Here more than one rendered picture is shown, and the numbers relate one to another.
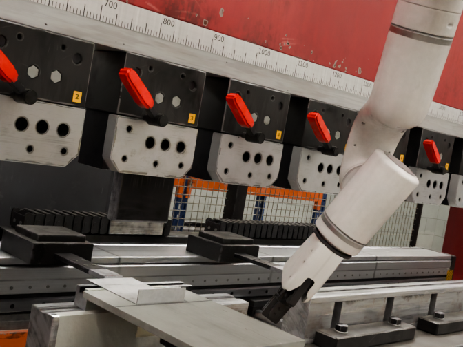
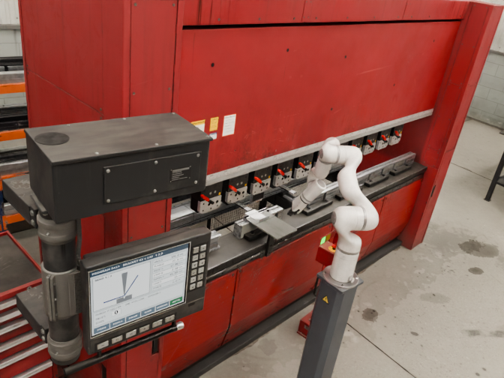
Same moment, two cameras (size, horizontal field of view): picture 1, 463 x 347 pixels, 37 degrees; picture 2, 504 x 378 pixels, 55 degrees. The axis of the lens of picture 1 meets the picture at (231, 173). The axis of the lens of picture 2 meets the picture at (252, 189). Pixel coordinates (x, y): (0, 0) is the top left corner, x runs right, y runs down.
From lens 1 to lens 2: 2.05 m
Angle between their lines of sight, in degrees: 24
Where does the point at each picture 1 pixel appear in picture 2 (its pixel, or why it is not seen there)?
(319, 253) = (301, 203)
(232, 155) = (279, 180)
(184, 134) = (267, 181)
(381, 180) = (316, 189)
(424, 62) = (325, 168)
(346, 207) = (307, 194)
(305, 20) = (298, 139)
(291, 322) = not seen: hidden behind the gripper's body
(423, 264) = not seen: hidden behind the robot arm
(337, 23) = (307, 134)
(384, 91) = (316, 172)
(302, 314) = not seen: hidden behind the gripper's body
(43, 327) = (238, 227)
